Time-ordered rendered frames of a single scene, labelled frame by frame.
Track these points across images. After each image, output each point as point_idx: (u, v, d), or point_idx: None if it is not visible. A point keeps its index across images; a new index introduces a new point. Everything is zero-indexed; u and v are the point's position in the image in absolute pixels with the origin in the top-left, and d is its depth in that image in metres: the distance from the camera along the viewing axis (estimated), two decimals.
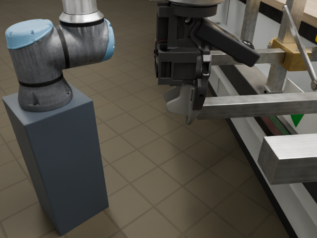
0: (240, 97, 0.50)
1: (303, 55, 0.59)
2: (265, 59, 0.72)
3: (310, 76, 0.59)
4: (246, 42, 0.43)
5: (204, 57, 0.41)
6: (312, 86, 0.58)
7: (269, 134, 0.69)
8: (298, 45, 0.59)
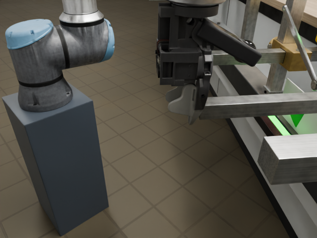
0: (242, 97, 0.50)
1: (303, 55, 0.59)
2: (265, 59, 0.72)
3: (310, 76, 0.59)
4: (247, 42, 0.43)
5: (206, 57, 0.41)
6: (312, 86, 0.58)
7: (269, 134, 0.69)
8: (298, 45, 0.59)
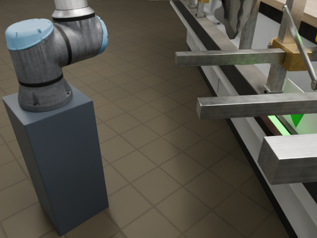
0: (242, 97, 0.50)
1: (303, 55, 0.59)
2: (265, 59, 0.72)
3: (310, 76, 0.59)
4: None
5: None
6: (312, 86, 0.58)
7: (269, 134, 0.69)
8: (298, 45, 0.59)
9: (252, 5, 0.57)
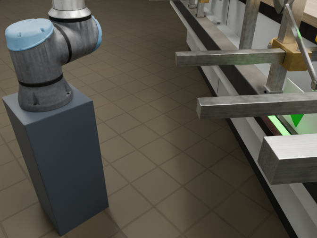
0: (242, 97, 0.50)
1: (303, 55, 0.59)
2: (265, 59, 0.72)
3: (310, 76, 0.58)
4: None
5: None
6: (312, 86, 0.58)
7: (269, 134, 0.69)
8: (299, 45, 0.59)
9: None
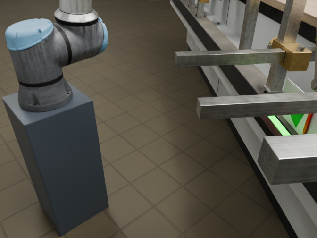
0: (242, 97, 0.50)
1: (316, 55, 0.54)
2: (265, 59, 0.72)
3: (314, 76, 0.57)
4: None
5: None
6: (311, 85, 0.58)
7: (269, 134, 0.69)
8: None
9: None
